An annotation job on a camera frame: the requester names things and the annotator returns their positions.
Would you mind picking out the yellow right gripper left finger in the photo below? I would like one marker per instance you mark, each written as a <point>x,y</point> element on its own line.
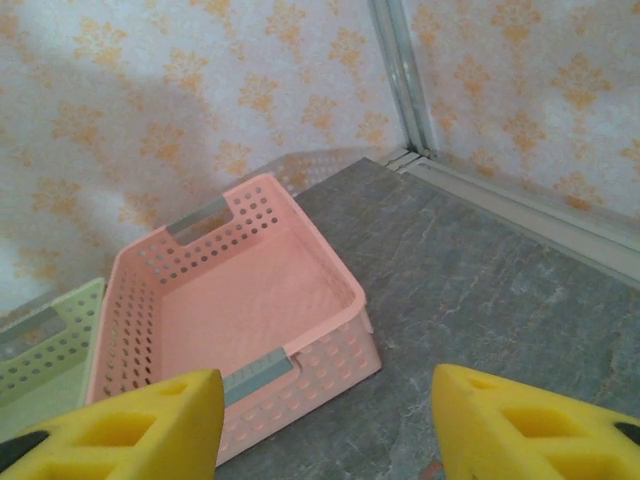
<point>125,440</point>

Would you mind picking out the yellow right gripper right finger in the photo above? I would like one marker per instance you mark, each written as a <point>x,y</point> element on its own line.
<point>525,440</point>

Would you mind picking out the pale yellow perforated plastic basket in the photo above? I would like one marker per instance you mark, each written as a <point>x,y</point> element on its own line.
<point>45,380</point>

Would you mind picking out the pink perforated plastic basket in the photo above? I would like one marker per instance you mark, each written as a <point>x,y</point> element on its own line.
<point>240,310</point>

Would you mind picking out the aluminium frame rail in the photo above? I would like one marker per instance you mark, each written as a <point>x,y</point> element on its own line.
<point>550,220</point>

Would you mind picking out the aluminium frame post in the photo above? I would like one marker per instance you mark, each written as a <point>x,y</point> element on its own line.
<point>402,75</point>

